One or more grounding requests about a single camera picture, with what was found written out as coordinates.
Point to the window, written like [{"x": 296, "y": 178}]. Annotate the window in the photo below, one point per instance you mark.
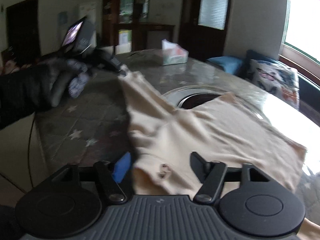
[{"x": 302, "y": 32}]

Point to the round table heater insert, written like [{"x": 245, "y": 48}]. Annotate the round table heater insert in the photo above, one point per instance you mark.
[{"x": 191, "y": 96}]

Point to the black gloved left hand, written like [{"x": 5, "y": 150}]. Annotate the black gloved left hand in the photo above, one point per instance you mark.
[{"x": 36, "y": 88}]

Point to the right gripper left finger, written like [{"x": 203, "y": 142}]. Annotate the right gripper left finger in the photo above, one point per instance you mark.
[{"x": 107, "y": 177}]

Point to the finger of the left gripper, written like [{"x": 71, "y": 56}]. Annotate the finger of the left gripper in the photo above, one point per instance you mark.
[{"x": 122, "y": 68}]

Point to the butterfly print pillow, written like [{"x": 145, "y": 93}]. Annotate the butterfly print pillow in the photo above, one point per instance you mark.
[{"x": 277, "y": 79}]

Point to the cream knit garment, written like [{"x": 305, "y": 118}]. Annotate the cream knit garment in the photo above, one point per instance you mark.
[{"x": 220, "y": 130}]

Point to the dark wooden door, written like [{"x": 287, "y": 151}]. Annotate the dark wooden door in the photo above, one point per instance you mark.
[{"x": 203, "y": 27}]

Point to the dark wooden cabinet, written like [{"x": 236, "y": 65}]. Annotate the dark wooden cabinet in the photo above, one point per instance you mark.
[{"x": 126, "y": 27}]

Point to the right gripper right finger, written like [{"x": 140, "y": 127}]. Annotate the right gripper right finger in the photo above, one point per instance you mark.
[{"x": 211, "y": 175}]

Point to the blue sofa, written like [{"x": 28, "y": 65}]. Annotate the blue sofa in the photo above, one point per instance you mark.
[{"x": 308, "y": 90}]

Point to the grey quilted star tablecloth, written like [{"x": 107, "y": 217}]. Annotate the grey quilted star tablecloth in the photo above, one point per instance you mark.
[{"x": 93, "y": 126}]

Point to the tissue box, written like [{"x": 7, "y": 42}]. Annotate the tissue box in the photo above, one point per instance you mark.
[{"x": 172, "y": 53}]

